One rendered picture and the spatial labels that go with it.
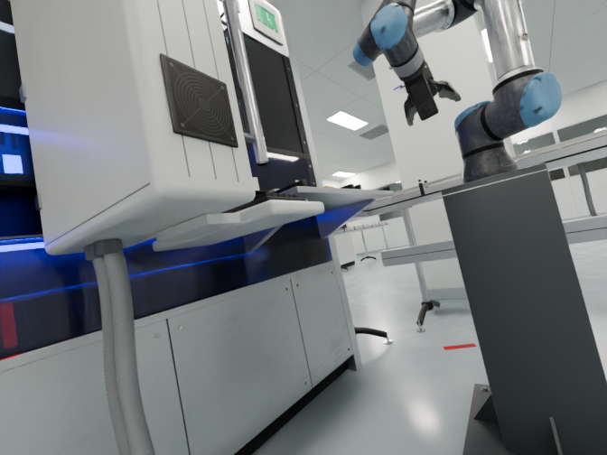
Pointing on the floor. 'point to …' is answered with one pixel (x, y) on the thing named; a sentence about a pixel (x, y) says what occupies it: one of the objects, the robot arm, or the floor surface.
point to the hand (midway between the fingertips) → (434, 116)
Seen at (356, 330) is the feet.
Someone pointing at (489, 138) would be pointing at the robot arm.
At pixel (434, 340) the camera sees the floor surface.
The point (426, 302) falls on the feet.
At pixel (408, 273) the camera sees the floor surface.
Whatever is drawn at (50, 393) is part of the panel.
